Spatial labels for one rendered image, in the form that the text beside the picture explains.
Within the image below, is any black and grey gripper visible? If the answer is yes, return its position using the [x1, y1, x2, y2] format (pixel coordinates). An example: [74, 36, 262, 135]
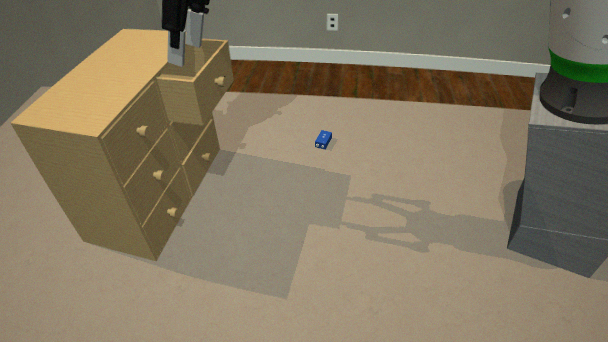
[162, 0, 210, 67]

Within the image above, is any small tan wooden chest of drawers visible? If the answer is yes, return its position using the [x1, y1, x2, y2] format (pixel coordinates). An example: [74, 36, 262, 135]
[11, 29, 220, 261]

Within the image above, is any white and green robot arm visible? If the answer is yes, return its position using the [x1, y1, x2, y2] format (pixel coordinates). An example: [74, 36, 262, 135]
[540, 0, 608, 125]

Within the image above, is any brown wooden drawer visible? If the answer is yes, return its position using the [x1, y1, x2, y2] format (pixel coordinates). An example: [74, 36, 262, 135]
[123, 128, 179, 223]
[156, 39, 234, 126]
[182, 120, 219, 195]
[101, 82, 167, 183]
[170, 115, 211, 161]
[142, 168, 190, 256]

